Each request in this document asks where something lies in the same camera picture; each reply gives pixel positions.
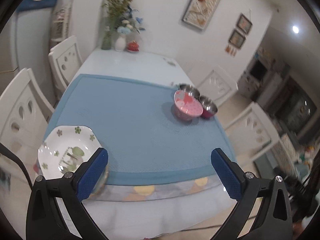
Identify pink ceramic bowl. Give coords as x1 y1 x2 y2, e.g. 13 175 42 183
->
174 90 203 121

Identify near right white chair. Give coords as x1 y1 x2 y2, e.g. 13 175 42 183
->
224 102 279 166

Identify dark display cabinet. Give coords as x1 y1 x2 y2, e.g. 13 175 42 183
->
266 77 317 135

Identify light blue table mat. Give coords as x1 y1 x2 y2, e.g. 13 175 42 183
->
46 74 235 186

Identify steel bowl magenta exterior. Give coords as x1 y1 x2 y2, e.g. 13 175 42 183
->
199 95 218 119

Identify far right white chair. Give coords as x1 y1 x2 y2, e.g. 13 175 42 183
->
197 66 238 107

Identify steel bowl blue exterior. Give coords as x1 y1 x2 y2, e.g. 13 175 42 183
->
178 83 200 100

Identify white chair with cutouts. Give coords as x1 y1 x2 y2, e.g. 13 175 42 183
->
48 35 83 100

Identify white refrigerator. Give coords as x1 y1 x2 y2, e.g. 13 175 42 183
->
1 8 56 105

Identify green glass vase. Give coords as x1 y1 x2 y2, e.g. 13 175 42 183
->
101 26 112 50

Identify small framed picture lower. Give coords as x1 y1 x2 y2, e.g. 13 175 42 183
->
229 29 246 49

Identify small framed picture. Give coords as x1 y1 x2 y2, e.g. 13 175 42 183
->
236 14 253 35
229 29 246 49

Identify white ceramic vase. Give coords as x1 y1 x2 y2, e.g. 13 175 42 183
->
114 35 126 51

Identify red lidded teacup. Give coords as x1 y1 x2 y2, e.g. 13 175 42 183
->
126 41 139 53

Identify small framed picture upper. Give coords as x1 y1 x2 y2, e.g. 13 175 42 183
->
236 14 253 35

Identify blue artificial flowers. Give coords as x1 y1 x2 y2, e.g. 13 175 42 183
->
116 5 146 35

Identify green plant sprigs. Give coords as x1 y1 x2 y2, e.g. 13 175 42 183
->
102 0 133 30

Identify large framed floral picture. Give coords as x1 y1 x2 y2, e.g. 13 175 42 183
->
182 0 221 30

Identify black cable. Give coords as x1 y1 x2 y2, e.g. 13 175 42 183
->
0 142 34 193

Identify orange hanging wall ornament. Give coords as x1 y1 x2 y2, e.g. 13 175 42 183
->
225 44 237 57

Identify white wall shelf rack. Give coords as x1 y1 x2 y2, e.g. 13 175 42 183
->
50 3 72 42

